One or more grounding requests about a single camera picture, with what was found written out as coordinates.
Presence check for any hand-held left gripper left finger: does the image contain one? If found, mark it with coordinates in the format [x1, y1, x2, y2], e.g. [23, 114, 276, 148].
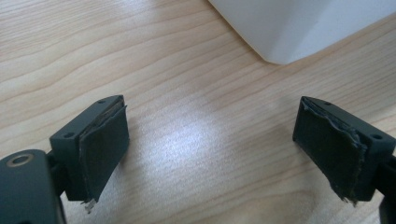
[49, 94, 131, 215]

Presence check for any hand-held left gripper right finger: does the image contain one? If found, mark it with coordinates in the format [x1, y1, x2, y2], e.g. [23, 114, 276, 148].
[291, 95, 396, 207]

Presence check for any white box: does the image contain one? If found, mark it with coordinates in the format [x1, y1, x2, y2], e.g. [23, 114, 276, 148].
[207, 0, 396, 65]

